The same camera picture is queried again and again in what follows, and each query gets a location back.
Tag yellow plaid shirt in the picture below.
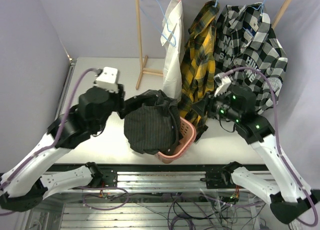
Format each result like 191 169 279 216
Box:
178 0 220 140

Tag pink plastic basket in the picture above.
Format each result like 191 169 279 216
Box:
155 117 197 164

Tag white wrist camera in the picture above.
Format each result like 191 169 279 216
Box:
214 73 232 97
93 67 120 93

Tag blue wire hanger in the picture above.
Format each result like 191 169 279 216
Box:
139 0 177 47

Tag black white checkered shirt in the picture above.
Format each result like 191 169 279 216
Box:
214 3 288 114

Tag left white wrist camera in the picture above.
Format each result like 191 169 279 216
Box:
93 67 120 93

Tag blue hanger of checkered shirt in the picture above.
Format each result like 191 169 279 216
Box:
251 0 267 22

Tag wooden clothes rack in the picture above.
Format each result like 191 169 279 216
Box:
134 0 292 91

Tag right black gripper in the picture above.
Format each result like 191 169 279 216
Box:
189 87 241 122

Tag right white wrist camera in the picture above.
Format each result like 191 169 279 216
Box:
214 73 232 97

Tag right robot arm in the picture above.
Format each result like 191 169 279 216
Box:
192 86 320 224

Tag aluminium frame base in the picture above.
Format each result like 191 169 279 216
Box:
14 57 301 230

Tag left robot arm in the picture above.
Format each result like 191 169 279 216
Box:
0 84 128 212

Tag loose cables under table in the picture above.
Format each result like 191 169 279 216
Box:
82 184 273 230

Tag dark pinstriped shirt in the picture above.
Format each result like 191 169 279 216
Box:
124 90 181 155

